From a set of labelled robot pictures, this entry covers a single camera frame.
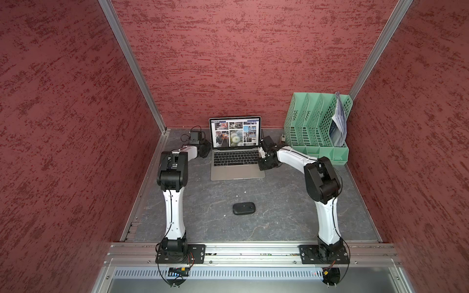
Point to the papers in organizer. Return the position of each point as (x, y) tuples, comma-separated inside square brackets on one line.
[(338, 128)]

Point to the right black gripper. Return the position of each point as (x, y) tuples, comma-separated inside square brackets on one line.
[(263, 167)]

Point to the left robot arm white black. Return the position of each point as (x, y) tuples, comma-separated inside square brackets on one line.
[(172, 178)]

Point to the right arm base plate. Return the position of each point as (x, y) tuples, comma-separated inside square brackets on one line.
[(323, 254)]

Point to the silver laptop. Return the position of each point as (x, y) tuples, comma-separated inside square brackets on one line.
[(235, 148)]

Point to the green desk file organizer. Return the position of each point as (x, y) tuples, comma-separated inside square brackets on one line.
[(307, 126)]

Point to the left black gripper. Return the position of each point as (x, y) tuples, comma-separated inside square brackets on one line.
[(209, 145)]

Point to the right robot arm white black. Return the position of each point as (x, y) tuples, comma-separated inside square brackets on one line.
[(322, 185)]

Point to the black wireless mouse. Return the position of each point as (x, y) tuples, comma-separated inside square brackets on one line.
[(245, 208)]

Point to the aluminium front rail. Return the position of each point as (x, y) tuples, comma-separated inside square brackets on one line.
[(264, 254)]

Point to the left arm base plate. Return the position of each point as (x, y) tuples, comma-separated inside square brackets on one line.
[(187, 254)]

